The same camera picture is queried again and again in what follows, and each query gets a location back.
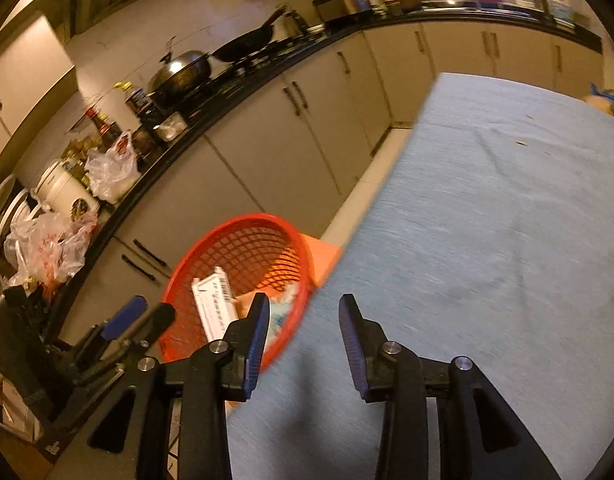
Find small metal seasoning container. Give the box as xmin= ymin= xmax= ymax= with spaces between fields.
xmin=152 ymin=112 xmax=188 ymax=143

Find red plastic mesh basket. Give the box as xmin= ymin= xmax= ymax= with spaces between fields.
xmin=158 ymin=214 xmax=312 ymax=370

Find black frying pan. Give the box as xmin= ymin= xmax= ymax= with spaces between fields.
xmin=211 ymin=6 xmax=286 ymax=63

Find silver rice cooker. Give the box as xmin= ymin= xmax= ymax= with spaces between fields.
xmin=312 ymin=0 xmax=373 ymax=28

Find upper wall cabinet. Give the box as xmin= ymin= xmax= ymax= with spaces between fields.
xmin=0 ymin=13 xmax=78 ymax=182

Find white plastic bag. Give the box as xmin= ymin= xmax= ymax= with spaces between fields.
xmin=84 ymin=130 xmax=140 ymax=205

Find beige lower kitchen cabinets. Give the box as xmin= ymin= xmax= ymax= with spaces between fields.
xmin=43 ymin=12 xmax=603 ymax=339

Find yellow cap oil bottle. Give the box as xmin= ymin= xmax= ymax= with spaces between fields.
xmin=114 ymin=81 xmax=162 ymax=131

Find blue bag behind table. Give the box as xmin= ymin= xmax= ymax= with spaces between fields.
xmin=582 ymin=84 xmax=614 ymax=117

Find steel wok with lid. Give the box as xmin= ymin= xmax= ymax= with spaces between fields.
xmin=148 ymin=50 xmax=211 ymax=108

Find dark soy sauce bottle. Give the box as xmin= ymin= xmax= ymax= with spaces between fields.
xmin=84 ymin=107 xmax=122 ymax=150

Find white electric kettle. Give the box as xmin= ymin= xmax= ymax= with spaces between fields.
xmin=34 ymin=160 xmax=100 ymax=220

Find pink printed plastic bag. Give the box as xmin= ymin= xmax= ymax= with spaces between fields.
xmin=4 ymin=212 xmax=98 ymax=289

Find white and blue small box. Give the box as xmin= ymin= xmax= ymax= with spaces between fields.
xmin=191 ymin=266 xmax=238 ymax=342

